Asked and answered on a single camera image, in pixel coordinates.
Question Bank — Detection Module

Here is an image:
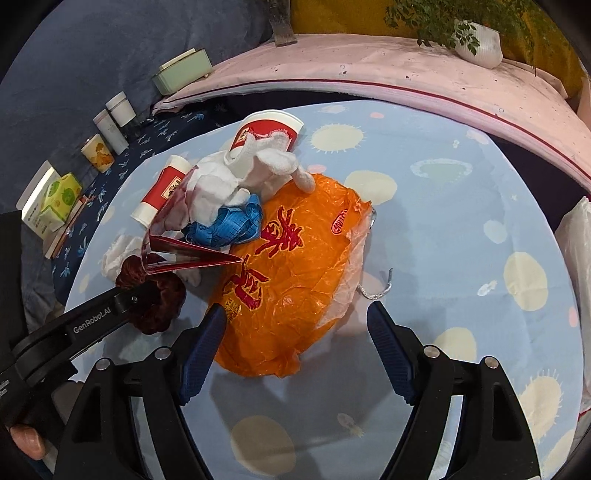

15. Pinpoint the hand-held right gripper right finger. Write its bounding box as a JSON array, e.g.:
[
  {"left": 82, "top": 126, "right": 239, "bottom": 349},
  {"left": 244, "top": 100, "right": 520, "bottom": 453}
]
[{"left": 366, "top": 302, "right": 550, "bottom": 480}]

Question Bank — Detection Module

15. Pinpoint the pink blanket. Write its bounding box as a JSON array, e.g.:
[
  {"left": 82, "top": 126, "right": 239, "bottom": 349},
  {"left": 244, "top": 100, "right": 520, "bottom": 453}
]
[{"left": 152, "top": 32, "right": 591, "bottom": 185}]

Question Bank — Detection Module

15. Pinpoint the white tissue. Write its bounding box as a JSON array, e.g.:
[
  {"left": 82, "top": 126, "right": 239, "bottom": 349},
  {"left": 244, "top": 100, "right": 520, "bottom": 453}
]
[{"left": 100, "top": 233, "right": 148, "bottom": 282}]

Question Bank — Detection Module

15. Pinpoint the blue patterned wrapper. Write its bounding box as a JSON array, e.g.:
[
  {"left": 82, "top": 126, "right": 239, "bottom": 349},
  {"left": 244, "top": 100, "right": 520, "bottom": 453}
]
[{"left": 182, "top": 194, "right": 264, "bottom": 247}]

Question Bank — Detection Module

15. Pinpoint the person's left hand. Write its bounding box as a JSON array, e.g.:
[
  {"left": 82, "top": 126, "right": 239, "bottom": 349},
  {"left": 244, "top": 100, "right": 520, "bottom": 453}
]
[{"left": 8, "top": 424, "right": 47, "bottom": 460}]

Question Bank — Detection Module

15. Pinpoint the dark blue patterned cloth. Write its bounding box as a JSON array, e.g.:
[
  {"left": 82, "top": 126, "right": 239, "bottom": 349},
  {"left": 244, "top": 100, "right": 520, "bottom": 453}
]
[{"left": 51, "top": 99, "right": 245, "bottom": 296}]

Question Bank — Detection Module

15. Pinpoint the mustard yellow hanging cloth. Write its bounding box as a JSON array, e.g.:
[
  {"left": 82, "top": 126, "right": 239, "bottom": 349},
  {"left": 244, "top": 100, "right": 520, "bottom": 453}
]
[{"left": 291, "top": 0, "right": 583, "bottom": 97}]

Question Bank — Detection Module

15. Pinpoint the orange plastic bag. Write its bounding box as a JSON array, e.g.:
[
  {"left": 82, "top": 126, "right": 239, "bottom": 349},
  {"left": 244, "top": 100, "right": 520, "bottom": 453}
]
[{"left": 205, "top": 173, "right": 375, "bottom": 379}]

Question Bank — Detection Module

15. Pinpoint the pale green box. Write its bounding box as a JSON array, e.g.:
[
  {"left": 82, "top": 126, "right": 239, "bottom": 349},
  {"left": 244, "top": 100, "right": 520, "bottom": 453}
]
[{"left": 152, "top": 48, "right": 213, "bottom": 96}]

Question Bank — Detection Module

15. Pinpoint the red and white paper cup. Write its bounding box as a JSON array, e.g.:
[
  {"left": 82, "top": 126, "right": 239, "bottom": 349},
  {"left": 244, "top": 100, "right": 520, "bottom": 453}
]
[
  {"left": 226, "top": 111, "right": 305, "bottom": 162},
  {"left": 130, "top": 154, "right": 192, "bottom": 227}
]

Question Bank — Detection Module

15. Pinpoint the short white canister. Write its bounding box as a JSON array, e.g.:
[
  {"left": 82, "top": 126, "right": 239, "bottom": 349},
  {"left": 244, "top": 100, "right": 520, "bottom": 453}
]
[{"left": 105, "top": 91, "right": 137, "bottom": 127}]

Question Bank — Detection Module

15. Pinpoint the white lined trash bin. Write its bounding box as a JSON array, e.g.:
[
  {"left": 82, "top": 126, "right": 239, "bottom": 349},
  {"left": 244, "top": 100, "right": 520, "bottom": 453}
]
[{"left": 554, "top": 196, "right": 591, "bottom": 324}]

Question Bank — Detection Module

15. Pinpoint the tall white canister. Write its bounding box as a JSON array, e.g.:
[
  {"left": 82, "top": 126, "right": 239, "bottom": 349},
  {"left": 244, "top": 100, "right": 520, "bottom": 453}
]
[{"left": 92, "top": 110, "right": 130, "bottom": 155}]

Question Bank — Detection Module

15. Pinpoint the silver braided cord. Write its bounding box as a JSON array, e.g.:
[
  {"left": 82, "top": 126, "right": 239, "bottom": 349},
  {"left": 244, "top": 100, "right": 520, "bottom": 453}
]
[{"left": 355, "top": 268, "right": 395, "bottom": 301}]

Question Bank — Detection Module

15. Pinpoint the yellow floral cup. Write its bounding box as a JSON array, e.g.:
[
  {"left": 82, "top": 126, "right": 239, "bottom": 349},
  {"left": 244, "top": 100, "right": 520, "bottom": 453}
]
[{"left": 81, "top": 134, "right": 115, "bottom": 174}]

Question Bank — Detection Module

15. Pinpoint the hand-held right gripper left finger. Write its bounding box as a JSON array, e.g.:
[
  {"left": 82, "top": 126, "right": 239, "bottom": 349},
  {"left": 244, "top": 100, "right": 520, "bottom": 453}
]
[{"left": 53, "top": 305, "right": 228, "bottom": 480}]

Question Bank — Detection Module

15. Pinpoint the grey blue hanging cloth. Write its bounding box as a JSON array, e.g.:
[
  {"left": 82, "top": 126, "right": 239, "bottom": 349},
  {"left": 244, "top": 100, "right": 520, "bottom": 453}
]
[{"left": 9, "top": 0, "right": 278, "bottom": 213}]

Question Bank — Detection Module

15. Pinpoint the dark red scrunchie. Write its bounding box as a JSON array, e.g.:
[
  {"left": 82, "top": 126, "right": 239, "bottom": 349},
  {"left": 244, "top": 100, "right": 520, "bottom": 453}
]
[{"left": 115, "top": 254, "right": 188, "bottom": 335}]

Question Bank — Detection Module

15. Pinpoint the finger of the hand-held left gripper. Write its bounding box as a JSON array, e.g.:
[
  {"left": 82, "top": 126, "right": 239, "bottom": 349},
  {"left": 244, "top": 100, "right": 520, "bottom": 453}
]
[{"left": 113, "top": 279, "right": 169, "bottom": 320}]

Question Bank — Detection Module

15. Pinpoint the white flat box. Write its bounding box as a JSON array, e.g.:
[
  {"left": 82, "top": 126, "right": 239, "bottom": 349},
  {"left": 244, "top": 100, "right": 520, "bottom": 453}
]
[{"left": 16, "top": 160, "right": 61, "bottom": 241}]

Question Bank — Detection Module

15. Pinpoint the red foil snack packet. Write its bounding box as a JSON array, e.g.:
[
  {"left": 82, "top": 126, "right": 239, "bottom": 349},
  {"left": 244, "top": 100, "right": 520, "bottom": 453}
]
[{"left": 141, "top": 166, "right": 244, "bottom": 278}]

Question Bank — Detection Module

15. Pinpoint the green plant in white pot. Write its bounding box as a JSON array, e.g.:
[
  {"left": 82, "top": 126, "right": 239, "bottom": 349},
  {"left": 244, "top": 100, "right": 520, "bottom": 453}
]
[{"left": 383, "top": 0, "right": 539, "bottom": 70}]

